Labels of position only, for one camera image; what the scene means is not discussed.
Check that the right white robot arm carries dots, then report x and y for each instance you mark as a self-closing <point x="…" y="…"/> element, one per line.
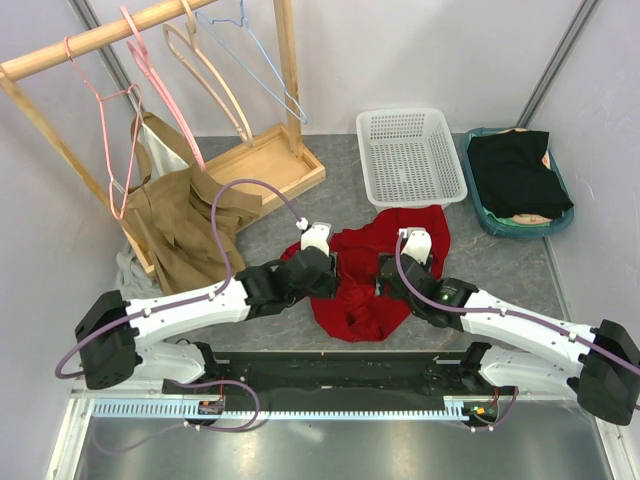
<point x="598" y="366"/>

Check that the slotted cable duct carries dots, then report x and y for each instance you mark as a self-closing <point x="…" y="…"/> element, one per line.
<point x="453" y="410"/>

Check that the wooden clothes rack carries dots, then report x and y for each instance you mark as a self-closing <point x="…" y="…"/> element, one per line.
<point x="277" y="155"/>

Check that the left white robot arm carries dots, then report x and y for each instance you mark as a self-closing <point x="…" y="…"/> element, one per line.
<point x="120" y="340"/>

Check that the red garment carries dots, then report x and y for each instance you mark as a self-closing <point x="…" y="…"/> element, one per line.
<point x="356" y="314"/>

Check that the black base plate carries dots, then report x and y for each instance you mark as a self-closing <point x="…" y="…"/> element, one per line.
<point x="349" y="380"/>

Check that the wooden hanger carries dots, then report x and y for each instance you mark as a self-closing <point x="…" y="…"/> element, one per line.
<point x="184" y="46"/>

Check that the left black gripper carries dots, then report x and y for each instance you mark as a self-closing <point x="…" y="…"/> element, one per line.
<point x="331" y="280"/>

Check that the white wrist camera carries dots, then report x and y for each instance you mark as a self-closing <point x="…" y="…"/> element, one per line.
<point x="416" y="243"/>
<point x="314" y="235"/>

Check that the black garment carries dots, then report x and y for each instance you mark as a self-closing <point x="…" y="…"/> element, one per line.
<point x="513" y="175"/>

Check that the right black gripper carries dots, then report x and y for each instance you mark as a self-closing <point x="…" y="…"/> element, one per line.
<point x="380" y="282"/>

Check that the teal plastic basket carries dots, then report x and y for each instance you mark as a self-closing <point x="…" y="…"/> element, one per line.
<point x="488" y="223"/>

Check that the pink plastic hanger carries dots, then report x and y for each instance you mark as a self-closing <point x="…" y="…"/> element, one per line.
<point x="140" y="54"/>

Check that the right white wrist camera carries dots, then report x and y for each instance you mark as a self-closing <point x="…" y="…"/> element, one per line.
<point x="416" y="243"/>

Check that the tan skirt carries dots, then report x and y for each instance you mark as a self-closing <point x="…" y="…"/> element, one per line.
<point x="172" y="215"/>

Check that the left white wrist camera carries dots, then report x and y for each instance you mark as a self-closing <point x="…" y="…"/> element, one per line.
<point x="314" y="235"/>

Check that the white plastic basket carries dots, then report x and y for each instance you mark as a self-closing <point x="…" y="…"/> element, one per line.
<point x="409" y="159"/>

